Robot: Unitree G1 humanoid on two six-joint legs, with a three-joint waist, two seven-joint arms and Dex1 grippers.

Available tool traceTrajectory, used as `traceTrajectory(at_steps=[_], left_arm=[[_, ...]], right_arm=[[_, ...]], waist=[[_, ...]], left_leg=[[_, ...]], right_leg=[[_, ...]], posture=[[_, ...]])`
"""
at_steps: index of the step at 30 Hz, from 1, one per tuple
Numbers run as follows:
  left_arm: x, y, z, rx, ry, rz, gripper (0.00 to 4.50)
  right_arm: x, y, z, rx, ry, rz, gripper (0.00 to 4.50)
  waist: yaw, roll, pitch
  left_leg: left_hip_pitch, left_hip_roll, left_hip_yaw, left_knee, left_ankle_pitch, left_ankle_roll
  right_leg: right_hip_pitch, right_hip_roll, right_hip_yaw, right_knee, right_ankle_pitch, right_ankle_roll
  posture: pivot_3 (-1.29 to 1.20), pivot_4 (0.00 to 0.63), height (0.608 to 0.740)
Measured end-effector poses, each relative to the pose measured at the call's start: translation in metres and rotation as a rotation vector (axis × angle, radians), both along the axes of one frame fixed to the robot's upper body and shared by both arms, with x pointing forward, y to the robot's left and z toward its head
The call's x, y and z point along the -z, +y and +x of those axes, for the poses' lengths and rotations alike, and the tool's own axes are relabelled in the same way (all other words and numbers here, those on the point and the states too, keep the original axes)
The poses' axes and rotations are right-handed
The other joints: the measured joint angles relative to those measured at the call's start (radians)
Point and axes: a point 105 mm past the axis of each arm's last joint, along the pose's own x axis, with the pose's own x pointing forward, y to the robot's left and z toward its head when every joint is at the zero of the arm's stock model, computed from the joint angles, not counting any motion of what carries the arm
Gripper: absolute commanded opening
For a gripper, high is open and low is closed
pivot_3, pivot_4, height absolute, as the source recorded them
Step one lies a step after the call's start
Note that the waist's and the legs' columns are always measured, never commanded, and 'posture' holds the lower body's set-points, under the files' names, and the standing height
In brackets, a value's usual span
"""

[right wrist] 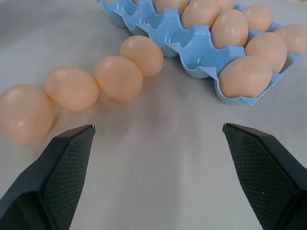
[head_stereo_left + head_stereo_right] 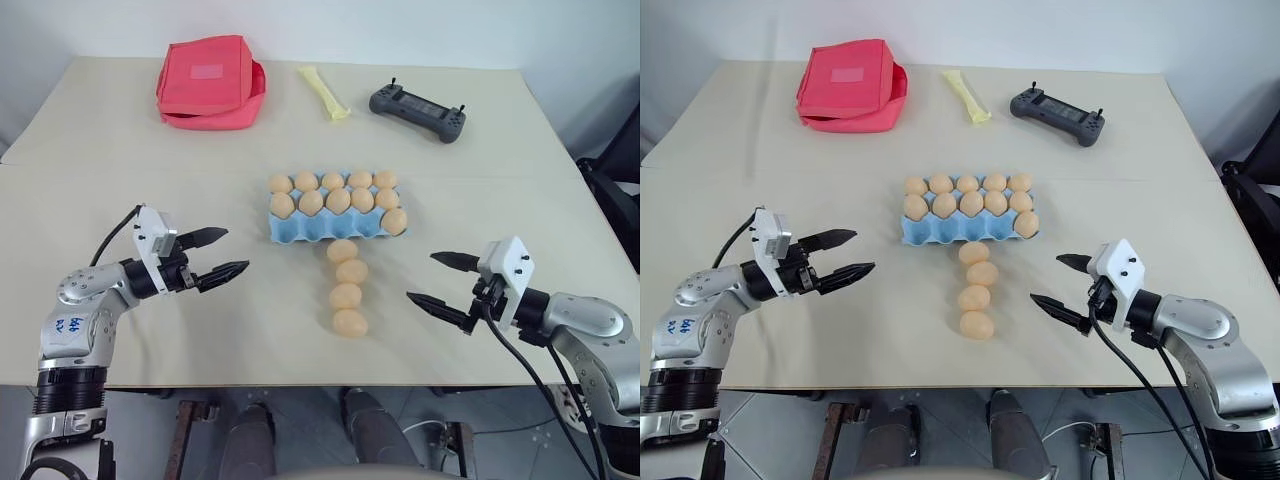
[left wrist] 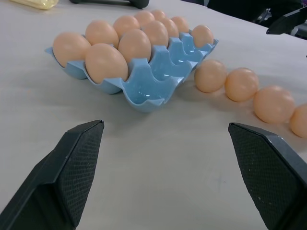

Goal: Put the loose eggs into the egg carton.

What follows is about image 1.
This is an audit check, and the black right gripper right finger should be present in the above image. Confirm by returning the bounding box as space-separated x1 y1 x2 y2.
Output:
223 123 307 230

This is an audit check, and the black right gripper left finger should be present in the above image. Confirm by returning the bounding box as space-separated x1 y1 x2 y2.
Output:
0 124 96 230

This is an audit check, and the blue plastic egg tray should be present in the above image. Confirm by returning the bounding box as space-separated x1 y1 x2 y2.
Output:
96 0 302 106

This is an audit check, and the beige egg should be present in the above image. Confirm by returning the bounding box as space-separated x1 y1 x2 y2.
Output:
245 32 288 74
216 0 235 12
219 55 273 98
211 9 249 48
241 4 274 33
0 84 55 144
45 65 99 113
272 23 307 55
120 35 165 78
181 0 220 30
154 0 189 15
94 56 144 102

